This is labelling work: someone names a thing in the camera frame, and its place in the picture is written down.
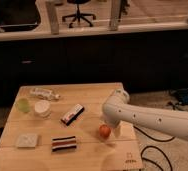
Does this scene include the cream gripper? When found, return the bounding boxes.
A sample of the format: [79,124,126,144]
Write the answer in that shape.
[103,119,126,138]

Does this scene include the red apple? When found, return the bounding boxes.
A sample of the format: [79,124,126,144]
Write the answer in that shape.
[99,124,111,138]

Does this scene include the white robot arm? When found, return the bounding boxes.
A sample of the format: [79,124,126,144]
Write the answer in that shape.
[102,89,188,141]

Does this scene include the white paper cup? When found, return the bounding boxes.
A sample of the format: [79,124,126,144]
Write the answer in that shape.
[34,100,50,117]

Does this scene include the green plastic cup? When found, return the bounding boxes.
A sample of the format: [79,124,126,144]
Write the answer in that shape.
[15,98,30,113]

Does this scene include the striped cloth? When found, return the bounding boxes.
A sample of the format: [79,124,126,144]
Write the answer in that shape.
[52,136,77,152]

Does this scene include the blue black device on floor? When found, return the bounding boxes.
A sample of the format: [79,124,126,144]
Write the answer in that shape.
[169,88,188,106]

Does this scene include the clear plastic bottle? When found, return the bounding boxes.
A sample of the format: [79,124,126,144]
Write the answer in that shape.
[30,88,60,100]

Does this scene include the white square dish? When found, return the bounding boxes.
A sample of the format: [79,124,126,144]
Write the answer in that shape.
[15,133,38,148]

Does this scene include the black office chair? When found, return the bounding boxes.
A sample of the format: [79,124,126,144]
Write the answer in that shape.
[62,0,96,28]

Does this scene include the black power cable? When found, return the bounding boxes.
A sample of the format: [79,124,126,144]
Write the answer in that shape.
[133,125,176,171]

